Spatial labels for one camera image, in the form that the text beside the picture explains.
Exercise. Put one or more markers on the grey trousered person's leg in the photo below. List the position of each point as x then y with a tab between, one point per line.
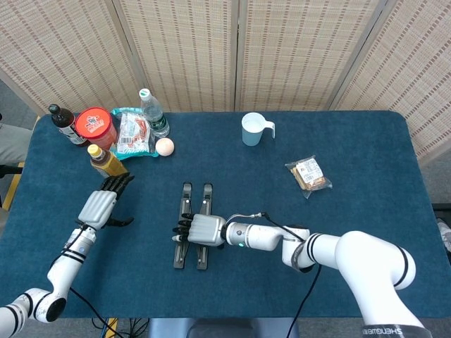
14	144

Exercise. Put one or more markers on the white sneaker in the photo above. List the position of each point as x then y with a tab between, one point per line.
445	234

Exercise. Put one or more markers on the blue table cloth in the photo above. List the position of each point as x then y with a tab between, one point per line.
141	281

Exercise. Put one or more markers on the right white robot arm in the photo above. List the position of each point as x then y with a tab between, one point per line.
370	257

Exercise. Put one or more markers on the dark brown drink bottle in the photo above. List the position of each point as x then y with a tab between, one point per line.
65	121

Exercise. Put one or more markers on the red lidded plastic tub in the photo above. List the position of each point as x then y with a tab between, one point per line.
93	121

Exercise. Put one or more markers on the clear bag of biscuits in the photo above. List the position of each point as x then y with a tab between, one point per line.
308	174

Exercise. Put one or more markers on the black folding laptop stand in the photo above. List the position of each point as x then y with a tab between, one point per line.
186	197

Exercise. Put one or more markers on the white teal snack bag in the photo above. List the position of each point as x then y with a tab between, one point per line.
134	134

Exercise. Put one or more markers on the woven folding screen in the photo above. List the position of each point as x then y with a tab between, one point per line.
176	53

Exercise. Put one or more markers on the pale pink ball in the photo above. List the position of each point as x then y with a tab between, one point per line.
165	146

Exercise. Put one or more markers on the clear green-label water bottle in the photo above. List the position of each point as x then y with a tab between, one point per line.
153	116

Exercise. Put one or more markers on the yellow tea bottle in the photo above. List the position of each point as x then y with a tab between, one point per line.
105	163

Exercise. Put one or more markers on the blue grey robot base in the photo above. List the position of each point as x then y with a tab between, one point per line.
218	329

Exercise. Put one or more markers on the black chair leg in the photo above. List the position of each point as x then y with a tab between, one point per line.
8	171
442	207

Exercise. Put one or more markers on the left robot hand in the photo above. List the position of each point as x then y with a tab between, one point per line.
97	209

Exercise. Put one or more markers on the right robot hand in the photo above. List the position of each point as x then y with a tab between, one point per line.
206	229

